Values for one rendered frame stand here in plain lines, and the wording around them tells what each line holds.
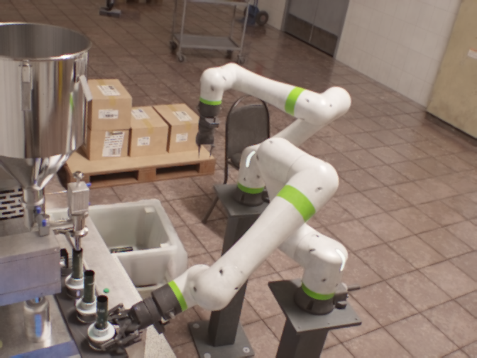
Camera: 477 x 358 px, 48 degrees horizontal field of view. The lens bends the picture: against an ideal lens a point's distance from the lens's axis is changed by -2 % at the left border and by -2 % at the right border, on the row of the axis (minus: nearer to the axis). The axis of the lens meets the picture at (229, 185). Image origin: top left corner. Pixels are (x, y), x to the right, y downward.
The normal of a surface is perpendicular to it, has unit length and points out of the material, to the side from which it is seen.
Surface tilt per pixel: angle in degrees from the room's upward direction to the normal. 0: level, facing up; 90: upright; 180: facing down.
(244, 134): 77
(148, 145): 90
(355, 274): 0
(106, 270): 0
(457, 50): 90
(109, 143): 90
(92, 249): 0
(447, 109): 90
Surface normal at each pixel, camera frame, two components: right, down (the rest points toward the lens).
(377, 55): -0.86, 0.14
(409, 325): 0.15, -0.86
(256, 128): 0.60, 0.27
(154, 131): 0.46, 0.50
